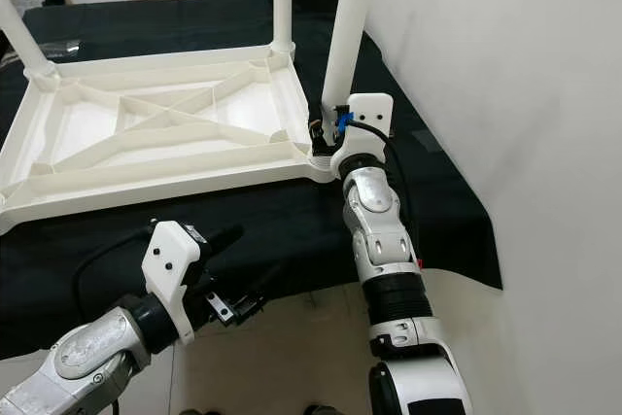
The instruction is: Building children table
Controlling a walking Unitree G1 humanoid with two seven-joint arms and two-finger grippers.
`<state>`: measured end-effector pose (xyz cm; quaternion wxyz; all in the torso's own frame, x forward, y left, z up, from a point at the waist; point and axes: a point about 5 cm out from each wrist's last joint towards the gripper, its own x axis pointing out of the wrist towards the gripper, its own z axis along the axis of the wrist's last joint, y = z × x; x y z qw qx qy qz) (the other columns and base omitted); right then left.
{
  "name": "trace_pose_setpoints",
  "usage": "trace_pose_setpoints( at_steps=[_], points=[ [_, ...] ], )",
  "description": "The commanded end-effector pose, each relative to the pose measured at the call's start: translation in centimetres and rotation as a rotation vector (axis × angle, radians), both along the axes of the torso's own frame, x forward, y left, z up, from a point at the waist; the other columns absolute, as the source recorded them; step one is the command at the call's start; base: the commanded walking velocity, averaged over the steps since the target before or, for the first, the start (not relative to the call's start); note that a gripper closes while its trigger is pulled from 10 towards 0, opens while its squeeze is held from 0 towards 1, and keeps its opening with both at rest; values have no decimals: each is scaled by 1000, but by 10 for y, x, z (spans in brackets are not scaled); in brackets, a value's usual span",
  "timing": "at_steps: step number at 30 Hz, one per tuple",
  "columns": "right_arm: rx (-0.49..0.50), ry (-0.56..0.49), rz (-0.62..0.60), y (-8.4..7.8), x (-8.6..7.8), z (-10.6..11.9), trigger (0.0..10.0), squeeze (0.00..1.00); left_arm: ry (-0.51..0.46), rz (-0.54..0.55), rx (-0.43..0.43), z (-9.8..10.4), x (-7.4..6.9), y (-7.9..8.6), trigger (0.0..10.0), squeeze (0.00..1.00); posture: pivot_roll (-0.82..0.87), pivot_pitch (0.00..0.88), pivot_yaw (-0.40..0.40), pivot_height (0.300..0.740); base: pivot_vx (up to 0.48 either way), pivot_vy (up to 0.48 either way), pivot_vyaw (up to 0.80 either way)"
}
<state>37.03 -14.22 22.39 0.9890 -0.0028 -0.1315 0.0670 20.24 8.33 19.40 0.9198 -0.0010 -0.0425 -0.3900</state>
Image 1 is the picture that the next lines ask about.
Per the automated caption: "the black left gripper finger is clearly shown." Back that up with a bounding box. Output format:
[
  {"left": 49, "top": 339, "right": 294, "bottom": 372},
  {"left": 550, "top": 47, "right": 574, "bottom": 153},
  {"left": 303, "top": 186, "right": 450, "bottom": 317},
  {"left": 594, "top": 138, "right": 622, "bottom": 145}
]
[{"left": 201, "top": 224, "right": 247, "bottom": 251}]

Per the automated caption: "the white plastic table top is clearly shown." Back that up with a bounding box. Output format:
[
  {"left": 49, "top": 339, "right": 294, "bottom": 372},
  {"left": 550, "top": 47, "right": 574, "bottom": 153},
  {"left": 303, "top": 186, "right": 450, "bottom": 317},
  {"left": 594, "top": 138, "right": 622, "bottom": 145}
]
[{"left": 0, "top": 44, "right": 336, "bottom": 236}]

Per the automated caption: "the black tablecloth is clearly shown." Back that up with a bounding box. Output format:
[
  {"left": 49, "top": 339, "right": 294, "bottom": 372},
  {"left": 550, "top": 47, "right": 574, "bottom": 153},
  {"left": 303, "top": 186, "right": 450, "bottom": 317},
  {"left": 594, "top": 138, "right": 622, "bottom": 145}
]
[{"left": 0, "top": 0, "right": 503, "bottom": 360}]

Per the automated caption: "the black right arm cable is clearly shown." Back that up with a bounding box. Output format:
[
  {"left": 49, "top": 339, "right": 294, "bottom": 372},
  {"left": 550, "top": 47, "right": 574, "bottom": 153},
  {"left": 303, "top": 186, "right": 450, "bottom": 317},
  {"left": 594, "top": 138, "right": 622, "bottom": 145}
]
[{"left": 335, "top": 114, "right": 419, "bottom": 260}]

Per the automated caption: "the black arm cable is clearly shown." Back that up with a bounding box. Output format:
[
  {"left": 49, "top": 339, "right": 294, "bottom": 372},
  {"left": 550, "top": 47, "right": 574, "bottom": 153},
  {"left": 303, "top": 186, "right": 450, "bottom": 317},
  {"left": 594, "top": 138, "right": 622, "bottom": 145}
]
[
  {"left": 335, "top": 114, "right": 419, "bottom": 260},
  {"left": 73, "top": 228, "right": 156, "bottom": 324}
]

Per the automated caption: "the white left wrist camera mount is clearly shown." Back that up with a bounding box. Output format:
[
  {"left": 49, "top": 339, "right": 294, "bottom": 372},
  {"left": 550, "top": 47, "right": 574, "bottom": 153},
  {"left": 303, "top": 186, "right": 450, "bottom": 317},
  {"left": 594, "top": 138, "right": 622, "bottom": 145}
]
[{"left": 141, "top": 221, "right": 207, "bottom": 343}]

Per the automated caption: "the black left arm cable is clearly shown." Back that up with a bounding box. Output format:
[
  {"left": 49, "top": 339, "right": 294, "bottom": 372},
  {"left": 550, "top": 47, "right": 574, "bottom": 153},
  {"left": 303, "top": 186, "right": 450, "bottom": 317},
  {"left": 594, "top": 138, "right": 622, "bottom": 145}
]
[{"left": 73, "top": 228, "right": 156, "bottom": 324}]

